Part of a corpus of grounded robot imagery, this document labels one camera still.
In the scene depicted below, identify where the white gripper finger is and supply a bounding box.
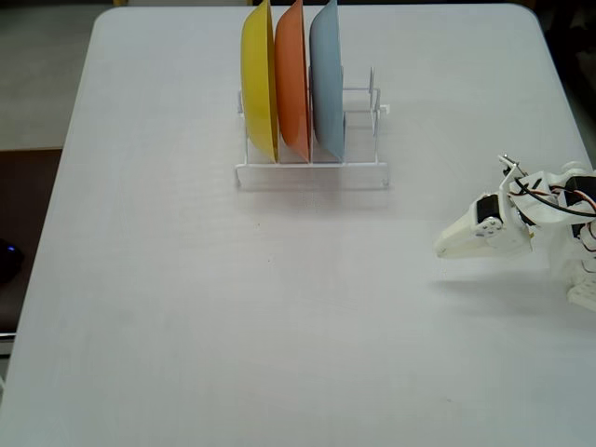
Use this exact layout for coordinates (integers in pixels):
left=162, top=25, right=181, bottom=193
left=439, top=203, right=481, bottom=247
left=434, top=221, right=508, bottom=260

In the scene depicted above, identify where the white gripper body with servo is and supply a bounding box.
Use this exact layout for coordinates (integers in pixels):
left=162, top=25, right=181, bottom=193
left=474, top=189, right=535, bottom=260

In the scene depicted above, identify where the blue plate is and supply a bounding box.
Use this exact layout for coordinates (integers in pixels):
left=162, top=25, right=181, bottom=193
left=308, top=0, right=348, bottom=163

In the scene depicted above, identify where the orange plate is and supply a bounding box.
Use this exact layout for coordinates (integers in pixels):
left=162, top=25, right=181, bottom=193
left=274, top=0, right=312, bottom=164

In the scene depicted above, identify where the yellow plate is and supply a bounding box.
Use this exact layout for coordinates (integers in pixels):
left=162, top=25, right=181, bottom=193
left=239, top=0, right=282, bottom=165

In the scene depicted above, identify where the dark brown side table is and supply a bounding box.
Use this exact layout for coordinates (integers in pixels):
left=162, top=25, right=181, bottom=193
left=0, top=147, right=64, bottom=334

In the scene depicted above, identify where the black computer mouse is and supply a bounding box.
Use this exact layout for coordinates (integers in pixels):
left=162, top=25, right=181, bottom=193
left=0, top=238, right=25, bottom=284

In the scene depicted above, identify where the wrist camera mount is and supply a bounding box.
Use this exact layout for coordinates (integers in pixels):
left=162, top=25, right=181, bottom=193
left=496, top=153, right=522, bottom=187

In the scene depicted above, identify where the white wire dish rack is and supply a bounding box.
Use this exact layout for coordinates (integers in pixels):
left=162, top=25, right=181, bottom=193
left=231, top=64, right=392, bottom=191

